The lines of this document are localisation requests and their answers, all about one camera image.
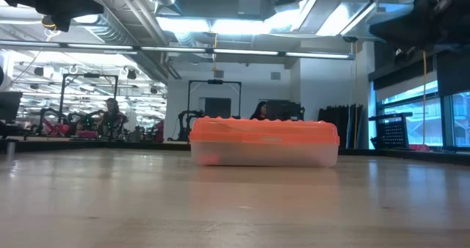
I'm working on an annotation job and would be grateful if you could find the long ceiling light bar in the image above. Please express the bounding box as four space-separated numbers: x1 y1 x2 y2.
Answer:
0 39 356 61

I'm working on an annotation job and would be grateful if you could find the yellow black ceiling device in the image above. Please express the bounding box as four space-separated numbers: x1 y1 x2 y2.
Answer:
41 15 62 37

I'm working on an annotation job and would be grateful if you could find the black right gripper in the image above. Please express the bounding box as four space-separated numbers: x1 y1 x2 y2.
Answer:
369 0 470 54

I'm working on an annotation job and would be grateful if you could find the black folded panels stack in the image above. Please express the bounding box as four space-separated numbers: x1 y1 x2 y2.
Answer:
314 103 364 150

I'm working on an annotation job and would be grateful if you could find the black perforated cart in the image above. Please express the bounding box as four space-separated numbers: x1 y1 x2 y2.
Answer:
368 112 414 150

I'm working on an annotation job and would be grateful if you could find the clear plastic pencil box base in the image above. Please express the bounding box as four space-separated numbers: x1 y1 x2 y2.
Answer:
190 141 339 168

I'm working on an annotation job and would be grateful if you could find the glass window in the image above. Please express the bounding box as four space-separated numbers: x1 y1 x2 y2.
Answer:
376 79 470 148

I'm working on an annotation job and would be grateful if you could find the pink pencil eraser cap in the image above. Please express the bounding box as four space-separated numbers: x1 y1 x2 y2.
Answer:
200 153 222 167

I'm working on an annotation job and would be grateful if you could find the black aluminium frame rail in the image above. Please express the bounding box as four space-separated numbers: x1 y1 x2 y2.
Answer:
0 137 470 165

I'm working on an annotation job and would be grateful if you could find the person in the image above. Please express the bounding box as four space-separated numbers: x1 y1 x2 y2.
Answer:
249 101 268 121
98 98 128 141

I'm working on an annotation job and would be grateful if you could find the black monitor on stand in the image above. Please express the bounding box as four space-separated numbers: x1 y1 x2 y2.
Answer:
265 100 307 123

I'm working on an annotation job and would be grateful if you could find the orange pencil box lid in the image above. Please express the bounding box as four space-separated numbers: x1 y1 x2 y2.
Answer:
189 116 341 146

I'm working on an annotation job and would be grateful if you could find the black robot station frame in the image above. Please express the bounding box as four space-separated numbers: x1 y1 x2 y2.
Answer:
59 73 119 136
187 79 242 131

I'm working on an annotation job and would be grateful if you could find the silver rectangular ceiling duct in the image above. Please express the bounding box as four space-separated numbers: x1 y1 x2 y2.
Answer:
299 0 423 40

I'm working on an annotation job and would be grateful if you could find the black computer monitor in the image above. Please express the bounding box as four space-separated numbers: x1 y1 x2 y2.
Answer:
0 91 24 123

